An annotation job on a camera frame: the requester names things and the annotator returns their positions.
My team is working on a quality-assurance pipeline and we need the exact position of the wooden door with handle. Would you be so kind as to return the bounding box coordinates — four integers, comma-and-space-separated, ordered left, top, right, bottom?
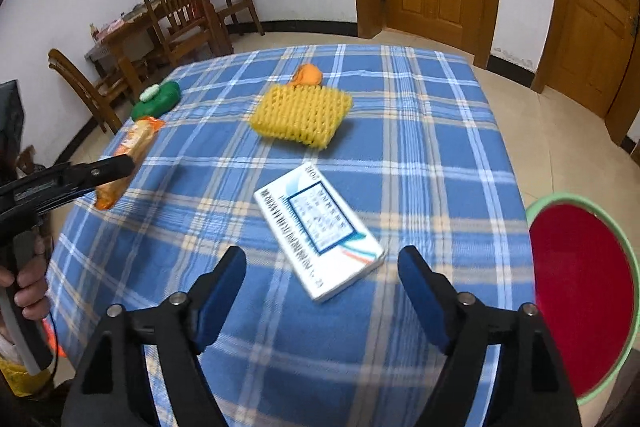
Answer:
531, 0, 640, 146

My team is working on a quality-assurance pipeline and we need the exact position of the orange snack packet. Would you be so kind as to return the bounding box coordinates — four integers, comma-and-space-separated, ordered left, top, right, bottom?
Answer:
94, 117, 166, 212

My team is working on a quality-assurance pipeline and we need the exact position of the yellow foam fruit net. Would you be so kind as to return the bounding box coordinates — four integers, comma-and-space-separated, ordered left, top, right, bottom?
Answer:
249, 84, 353, 152

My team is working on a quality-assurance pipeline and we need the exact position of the white medicine box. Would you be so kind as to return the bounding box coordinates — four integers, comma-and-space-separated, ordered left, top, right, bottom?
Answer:
253, 162, 388, 304

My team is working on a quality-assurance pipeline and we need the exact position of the orange peel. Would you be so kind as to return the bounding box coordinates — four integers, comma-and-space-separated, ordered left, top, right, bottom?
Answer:
290, 63, 325, 88

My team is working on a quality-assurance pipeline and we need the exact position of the green flower-shaped container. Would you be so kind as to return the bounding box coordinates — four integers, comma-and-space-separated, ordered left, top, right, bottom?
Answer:
131, 80, 182, 118

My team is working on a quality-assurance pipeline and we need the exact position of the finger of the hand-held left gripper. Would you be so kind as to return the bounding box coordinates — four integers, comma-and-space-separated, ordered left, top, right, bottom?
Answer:
60, 154, 137, 198

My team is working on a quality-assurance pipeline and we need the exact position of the person's left hand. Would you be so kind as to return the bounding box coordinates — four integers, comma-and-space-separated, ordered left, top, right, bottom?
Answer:
0, 234, 51, 320

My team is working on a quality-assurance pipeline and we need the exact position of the red basin with green rim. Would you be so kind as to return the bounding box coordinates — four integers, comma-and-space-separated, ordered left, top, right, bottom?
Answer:
525, 192, 640, 408

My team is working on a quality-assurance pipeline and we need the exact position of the wooden dining table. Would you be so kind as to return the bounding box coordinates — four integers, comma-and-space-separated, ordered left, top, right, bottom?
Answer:
85, 0, 221, 105

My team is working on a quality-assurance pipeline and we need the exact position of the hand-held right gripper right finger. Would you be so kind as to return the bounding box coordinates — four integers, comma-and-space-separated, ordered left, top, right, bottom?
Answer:
397, 245, 583, 427

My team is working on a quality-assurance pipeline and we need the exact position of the pile of table clutter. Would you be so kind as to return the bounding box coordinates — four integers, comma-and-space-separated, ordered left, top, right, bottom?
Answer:
89, 9, 151, 42

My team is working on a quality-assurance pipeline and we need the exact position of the blue plaid tablecloth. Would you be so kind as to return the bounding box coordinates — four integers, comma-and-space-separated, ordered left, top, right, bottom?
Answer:
46, 44, 536, 427

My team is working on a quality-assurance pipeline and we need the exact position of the person's left forearm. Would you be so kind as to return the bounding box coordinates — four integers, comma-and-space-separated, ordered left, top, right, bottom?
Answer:
0, 327, 53, 400

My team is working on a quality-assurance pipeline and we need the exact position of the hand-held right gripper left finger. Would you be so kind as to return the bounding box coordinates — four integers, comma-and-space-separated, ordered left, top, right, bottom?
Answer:
61, 245, 248, 427

